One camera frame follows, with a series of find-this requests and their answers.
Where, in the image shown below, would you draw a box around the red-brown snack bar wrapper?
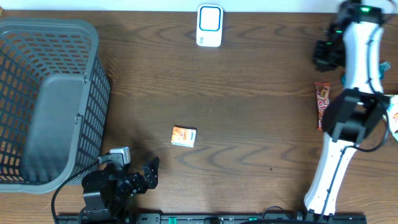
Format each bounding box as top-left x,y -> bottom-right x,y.
314,82 -> 330,130

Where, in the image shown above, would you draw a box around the small orange box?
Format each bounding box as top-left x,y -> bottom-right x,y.
170,126 -> 197,147

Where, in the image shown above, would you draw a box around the blue mouthwash bottle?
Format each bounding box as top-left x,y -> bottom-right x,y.
340,61 -> 391,85

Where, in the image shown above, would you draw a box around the yellow snack bag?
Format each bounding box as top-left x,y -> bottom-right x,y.
386,95 -> 397,134

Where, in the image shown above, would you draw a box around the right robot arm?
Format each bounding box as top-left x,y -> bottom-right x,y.
304,1 -> 390,222

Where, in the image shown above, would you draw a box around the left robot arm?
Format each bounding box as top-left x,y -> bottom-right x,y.
79,147 -> 160,223

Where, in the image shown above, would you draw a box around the white barcode scanner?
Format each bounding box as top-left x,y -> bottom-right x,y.
196,4 -> 224,47

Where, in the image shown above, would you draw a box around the grey plastic shopping basket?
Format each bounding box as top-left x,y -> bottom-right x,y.
1,17 -> 111,194

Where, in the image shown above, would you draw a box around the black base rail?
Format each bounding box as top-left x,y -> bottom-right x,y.
57,211 -> 368,224

